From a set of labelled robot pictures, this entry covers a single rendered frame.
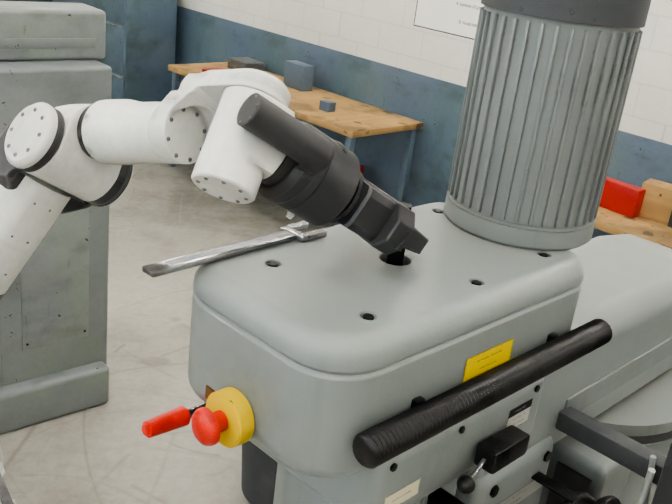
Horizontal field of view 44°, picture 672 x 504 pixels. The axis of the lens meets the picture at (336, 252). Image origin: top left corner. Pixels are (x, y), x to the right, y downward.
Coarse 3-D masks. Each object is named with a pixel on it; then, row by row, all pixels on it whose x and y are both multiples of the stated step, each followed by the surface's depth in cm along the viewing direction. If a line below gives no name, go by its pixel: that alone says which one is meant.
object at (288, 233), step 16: (304, 224) 102; (256, 240) 95; (272, 240) 96; (288, 240) 98; (304, 240) 98; (192, 256) 89; (208, 256) 89; (224, 256) 91; (144, 272) 85; (160, 272) 85
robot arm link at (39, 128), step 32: (32, 128) 91; (64, 128) 91; (0, 160) 94; (32, 160) 90; (0, 192) 94; (32, 192) 95; (64, 192) 99; (0, 224) 95; (32, 224) 97; (0, 256) 96; (0, 288) 98
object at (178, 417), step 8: (176, 408) 95; (184, 408) 95; (192, 408) 96; (160, 416) 94; (168, 416) 94; (176, 416) 94; (184, 416) 95; (144, 424) 93; (152, 424) 92; (160, 424) 93; (168, 424) 93; (176, 424) 94; (184, 424) 95; (144, 432) 93; (152, 432) 92; (160, 432) 93
